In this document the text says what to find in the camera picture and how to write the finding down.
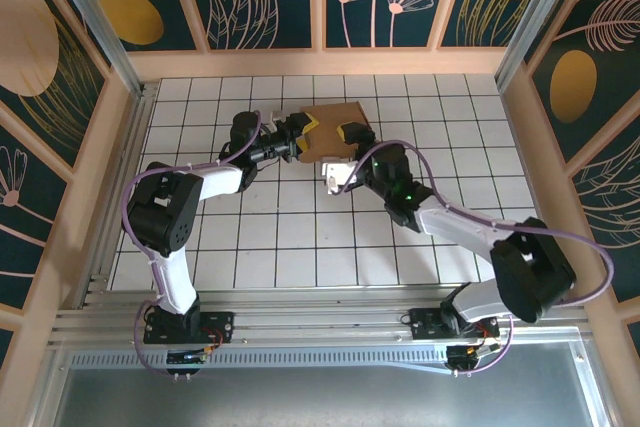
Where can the brown cardboard box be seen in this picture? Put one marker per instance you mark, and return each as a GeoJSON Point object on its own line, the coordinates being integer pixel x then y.
{"type": "Point", "coordinates": [330, 132]}

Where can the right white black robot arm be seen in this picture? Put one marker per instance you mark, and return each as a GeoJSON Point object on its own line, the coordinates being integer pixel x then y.
{"type": "Point", "coordinates": [525, 262]}

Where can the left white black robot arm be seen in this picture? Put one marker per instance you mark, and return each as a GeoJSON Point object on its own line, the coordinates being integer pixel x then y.
{"type": "Point", "coordinates": [165, 217]}

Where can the grey metal sheet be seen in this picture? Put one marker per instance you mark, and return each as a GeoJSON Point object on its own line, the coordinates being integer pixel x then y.
{"type": "Point", "coordinates": [320, 402]}

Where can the aluminium side rail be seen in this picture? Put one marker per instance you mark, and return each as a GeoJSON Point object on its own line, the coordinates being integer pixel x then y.
{"type": "Point", "coordinates": [137, 117]}

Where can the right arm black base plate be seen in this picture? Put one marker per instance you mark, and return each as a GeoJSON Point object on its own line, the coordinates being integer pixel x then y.
{"type": "Point", "coordinates": [425, 322]}

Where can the aluminium rail frame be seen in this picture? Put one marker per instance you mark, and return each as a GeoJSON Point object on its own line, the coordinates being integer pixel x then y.
{"type": "Point", "coordinates": [320, 319]}

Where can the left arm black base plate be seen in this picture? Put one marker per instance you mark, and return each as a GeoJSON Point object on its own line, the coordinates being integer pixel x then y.
{"type": "Point", "coordinates": [220, 322]}

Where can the aluminium corner post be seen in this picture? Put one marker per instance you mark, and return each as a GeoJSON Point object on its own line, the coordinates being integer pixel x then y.
{"type": "Point", "coordinates": [535, 7]}
{"type": "Point", "coordinates": [90, 7]}

